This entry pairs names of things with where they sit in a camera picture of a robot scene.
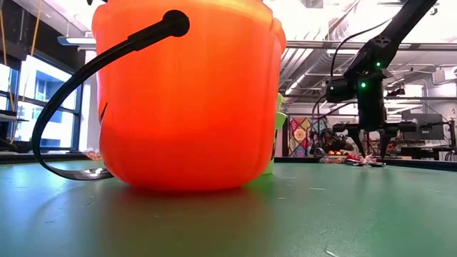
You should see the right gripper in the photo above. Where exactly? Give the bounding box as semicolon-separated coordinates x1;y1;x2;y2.
331;71;418;160

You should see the clear wrapped candy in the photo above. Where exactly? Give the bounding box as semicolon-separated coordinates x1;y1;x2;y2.
82;148;103;162

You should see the ceiling light bar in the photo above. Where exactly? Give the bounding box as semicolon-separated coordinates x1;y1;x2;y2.
56;35;97;48

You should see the computer monitor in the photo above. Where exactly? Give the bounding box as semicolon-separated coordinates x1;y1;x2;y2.
401;113;446;141

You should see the colourful patchwork quilt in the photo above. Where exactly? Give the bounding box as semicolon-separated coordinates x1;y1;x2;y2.
288;116;324;157

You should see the lime green bucket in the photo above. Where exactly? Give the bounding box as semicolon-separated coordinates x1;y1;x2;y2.
262;93;287;176

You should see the white ceiling box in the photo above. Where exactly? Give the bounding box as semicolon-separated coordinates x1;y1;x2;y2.
431;66;457;86

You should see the grey overhead beam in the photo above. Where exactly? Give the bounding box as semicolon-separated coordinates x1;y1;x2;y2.
285;40;457;51

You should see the orange pumpkin bucket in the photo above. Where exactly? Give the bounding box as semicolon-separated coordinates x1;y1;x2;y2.
91;0;287;192

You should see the black table edge rail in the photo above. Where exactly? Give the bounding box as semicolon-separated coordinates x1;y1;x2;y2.
0;151;457;173

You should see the small black ceiling camera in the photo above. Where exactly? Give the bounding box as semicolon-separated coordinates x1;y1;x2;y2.
386;86;406;98

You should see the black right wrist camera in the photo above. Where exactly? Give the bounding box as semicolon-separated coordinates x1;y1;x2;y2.
326;78;358;104

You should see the yellow hanging rope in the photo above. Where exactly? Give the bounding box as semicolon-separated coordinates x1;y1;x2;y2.
29;0;44;58

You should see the black metal gantry frame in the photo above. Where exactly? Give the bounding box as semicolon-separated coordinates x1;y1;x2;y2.
281;94;457;158

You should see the black bucket handle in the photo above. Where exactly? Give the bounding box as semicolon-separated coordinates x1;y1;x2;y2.
30;9;191;181

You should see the black window frame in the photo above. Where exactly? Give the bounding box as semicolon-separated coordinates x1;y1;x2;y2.
0;53;85;153

